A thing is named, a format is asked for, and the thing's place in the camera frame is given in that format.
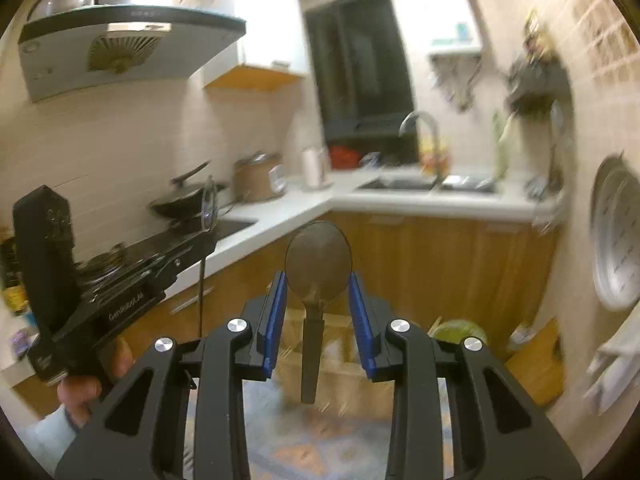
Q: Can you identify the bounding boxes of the person's left hand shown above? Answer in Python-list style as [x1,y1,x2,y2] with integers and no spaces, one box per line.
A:
[56,336,134,428]

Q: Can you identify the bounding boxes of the green bottle brush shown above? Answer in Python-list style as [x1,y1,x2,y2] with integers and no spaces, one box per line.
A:
[492,110,510,181]

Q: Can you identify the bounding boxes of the white water heater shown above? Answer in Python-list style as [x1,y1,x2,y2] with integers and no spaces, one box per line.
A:
[396,0,483,56]

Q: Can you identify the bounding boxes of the black wall shelf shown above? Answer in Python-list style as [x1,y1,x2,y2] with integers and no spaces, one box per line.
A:
[506,60,570,115]

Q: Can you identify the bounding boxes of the hanging kitchen utensils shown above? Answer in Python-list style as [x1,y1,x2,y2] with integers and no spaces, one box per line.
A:
[525,101,565,202]

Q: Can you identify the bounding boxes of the yellow bottle by sink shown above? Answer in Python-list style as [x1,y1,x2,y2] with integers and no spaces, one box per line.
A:
[419,138,450,178]

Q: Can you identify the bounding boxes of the white electric kettle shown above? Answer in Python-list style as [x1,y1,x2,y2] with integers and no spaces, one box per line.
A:
[302,146,331,191]

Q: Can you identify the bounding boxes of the clear spoon grey handle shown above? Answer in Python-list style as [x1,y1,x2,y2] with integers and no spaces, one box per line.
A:
[284,220,352,404]

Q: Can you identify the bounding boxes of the blue patterned table mat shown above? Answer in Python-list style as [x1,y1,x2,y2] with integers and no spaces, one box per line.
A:
[182,374,457,480]

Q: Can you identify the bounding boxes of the red container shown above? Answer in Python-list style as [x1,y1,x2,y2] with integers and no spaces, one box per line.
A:
[329,145,361,170]

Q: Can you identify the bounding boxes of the round metal steamer tray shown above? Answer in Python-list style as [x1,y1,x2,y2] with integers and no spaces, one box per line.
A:
[590,155,640,312]

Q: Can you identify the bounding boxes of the clear spoon dark handle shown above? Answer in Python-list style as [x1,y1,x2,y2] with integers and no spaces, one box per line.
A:
[198,174,217,338]

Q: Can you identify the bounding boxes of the beige slotted utensil basket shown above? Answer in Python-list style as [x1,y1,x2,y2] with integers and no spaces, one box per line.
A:
[243,309,394,422]

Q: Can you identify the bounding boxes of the white wall cabinet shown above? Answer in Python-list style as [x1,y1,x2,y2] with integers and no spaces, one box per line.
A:
[201,0,309,92]

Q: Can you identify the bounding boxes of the black wok with lid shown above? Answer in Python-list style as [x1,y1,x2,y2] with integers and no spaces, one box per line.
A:
[148,160,210,221]

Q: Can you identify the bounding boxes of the chrome sink faucet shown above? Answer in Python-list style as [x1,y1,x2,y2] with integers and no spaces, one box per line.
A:
[398,110,447,186]

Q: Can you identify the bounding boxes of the gas stove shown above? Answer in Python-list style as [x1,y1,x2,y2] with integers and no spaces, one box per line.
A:
[74,216,260,286]

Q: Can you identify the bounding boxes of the beige rice cooker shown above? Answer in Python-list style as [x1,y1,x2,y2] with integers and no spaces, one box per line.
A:
[233,152,286,203]

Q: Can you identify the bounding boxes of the dark window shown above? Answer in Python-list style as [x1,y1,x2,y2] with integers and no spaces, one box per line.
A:
[304,0,418,165]

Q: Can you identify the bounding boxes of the grey hanging towel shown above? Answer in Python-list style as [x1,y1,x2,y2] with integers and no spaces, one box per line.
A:
[585,307,639,415]

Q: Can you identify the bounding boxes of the range hood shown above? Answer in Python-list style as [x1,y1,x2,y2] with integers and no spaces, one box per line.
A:
[18,0,246,102]

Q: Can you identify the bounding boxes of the patterned mug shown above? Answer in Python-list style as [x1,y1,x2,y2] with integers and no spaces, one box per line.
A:
[359,152,382,168]

